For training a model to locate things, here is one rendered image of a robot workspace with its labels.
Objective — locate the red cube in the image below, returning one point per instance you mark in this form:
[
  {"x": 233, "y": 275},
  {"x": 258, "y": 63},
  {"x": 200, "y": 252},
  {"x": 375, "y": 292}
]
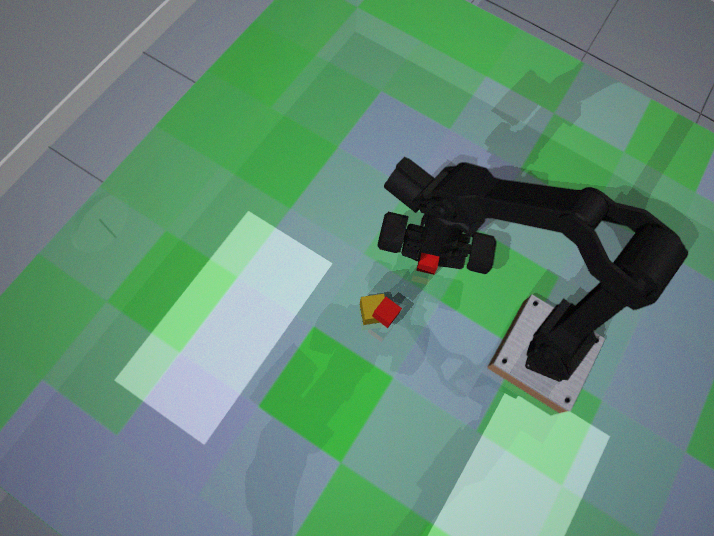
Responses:
[
  {"x": 428, "y": 263},
  {"x": 386, "y": 312}
]

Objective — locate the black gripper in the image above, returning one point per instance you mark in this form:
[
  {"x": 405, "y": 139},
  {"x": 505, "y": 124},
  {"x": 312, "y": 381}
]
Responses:
[{"x": 418, "y": 239}]

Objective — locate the olive-yellow cube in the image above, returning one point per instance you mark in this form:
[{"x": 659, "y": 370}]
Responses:
[{"x": 368, "y": 304}]

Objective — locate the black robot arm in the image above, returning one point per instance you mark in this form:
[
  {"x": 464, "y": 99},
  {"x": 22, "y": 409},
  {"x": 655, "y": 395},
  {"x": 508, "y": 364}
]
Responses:
[{"x": 461, "y": 197}]

